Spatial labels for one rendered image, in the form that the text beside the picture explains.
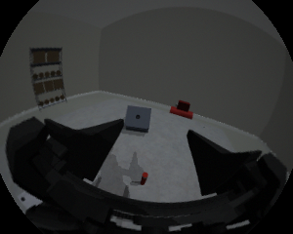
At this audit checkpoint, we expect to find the dark grey sloped panel with hole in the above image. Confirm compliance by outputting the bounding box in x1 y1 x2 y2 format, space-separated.
124 105 151 133

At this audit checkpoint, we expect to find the red peg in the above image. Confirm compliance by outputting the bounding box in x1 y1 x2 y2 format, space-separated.
140 173 147 186

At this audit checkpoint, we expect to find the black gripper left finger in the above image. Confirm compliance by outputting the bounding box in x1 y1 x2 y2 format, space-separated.
45 118 124 182

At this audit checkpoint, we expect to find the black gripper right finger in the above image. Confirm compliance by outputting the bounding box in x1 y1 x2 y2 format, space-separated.
187 130 263 196

